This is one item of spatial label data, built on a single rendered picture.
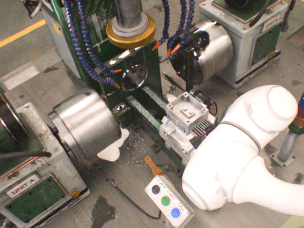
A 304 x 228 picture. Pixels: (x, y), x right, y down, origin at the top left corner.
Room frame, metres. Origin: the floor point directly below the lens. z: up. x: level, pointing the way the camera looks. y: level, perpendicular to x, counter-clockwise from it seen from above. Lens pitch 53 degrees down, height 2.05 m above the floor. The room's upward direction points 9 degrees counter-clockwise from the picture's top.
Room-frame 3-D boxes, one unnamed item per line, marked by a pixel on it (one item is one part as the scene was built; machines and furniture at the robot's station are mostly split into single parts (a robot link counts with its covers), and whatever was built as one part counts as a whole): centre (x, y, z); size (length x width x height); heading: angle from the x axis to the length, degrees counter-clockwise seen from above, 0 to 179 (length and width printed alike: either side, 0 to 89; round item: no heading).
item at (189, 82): (0.88, -0.18, 1.12); 0.04 x 0.03 x 0.26; 30
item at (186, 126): (0.69, -0.13, 1.11); 0.12 x 0.11 x 0.07; 31
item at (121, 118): (0.93, 0.13, 0.86); 0.07 x 0.06 x 0.12; 120
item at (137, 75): (1.00, 0.05, 1.02); 0.15 x 0.02 x 0.15; 120
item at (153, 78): (1.06, 0.08, 0.97); 0.30 x 0.11 x 0.34; 120
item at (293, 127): (0.60, -0.53, 1.05); 0.06 x 0.06 x 0.04
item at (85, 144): (0.74, 0.31, 1.04); 0.37 x 0.25 x 0.25; 120
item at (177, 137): (0.66, -0.15, 1.02); 0.20 x 0.19 x 0.19; 31
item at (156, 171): (0.62, 0.01, 0.80); 0.21 x 0.05 x 0.01; 25
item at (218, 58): (1.09, -0.28, 1.04); 0.41 x 0.25 x 0.25; 120
